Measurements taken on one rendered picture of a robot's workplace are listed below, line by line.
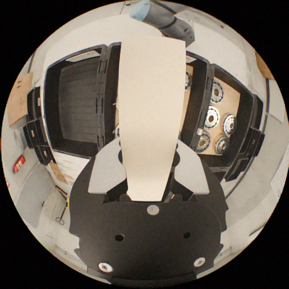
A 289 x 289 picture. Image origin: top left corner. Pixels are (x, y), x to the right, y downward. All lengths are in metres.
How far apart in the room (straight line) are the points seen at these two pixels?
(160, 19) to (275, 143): 3.14
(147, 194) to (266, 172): 3.23
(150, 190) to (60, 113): 0.51
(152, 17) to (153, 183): 0.46
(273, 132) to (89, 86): 3.36
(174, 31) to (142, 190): 0.51
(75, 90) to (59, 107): 0.13
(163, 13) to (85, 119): 0.52
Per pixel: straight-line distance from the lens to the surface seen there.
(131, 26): 0.66
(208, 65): 0.34
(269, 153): 3.23
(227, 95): 0.52
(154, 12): 0.41
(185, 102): 0.40
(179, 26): 0.47
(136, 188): 0.17
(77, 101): 0.47
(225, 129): 0.51
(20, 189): 3.10
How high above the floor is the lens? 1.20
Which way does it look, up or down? 60 degrees down
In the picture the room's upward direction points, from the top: 180 degrees clockwise
